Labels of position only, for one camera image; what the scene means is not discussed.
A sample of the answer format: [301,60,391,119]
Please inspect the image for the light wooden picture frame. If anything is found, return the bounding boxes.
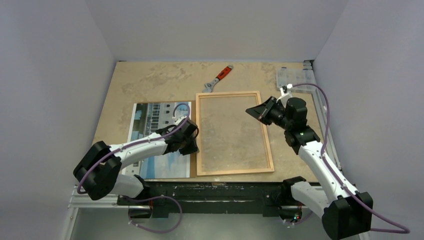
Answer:
[195,91,275,176]

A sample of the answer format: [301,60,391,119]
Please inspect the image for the building photo print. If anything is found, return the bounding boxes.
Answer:
[121,101,191,180]

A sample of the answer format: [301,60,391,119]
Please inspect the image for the brown backing board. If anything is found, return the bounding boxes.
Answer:
[140,101,194,180]

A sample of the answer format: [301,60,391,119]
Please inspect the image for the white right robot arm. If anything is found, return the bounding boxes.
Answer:
[246,96,373,240]

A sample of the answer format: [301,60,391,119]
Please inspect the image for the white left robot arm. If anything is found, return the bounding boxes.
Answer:
[73,117,199,205]

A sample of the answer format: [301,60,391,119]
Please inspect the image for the clear plastic organizer box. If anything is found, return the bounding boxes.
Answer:
[275,67,316,90]

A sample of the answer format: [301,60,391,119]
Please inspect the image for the grey adjustable wrench red handle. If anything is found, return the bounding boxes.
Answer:
[202,64,234,93]

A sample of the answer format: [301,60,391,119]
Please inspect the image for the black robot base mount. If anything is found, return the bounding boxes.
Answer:
[117,181,315,220]

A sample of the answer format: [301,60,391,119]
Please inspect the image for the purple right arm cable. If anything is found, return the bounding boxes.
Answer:
[280,83,411,235]

